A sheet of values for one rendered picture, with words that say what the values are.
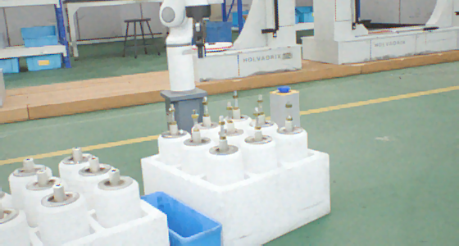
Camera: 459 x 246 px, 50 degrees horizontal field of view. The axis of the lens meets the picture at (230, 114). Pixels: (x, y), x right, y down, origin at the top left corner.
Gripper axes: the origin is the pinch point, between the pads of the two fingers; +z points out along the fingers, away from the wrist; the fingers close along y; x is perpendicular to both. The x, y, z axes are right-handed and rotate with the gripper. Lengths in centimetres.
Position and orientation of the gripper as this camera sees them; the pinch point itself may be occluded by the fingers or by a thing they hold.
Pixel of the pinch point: (201, 54)
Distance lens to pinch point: 145.1
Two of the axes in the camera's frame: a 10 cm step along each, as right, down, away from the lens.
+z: 0.7, 9.7, 2.3
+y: -0.1, 2.3, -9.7
